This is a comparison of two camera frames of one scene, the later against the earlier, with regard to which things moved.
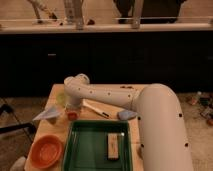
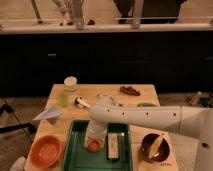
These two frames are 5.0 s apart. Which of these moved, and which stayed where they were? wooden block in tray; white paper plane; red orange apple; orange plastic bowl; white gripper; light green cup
Moved: white gripper; red orange apple
Stayed: wooden block in tray; light green cup; orange plastic bowl; white paper plane
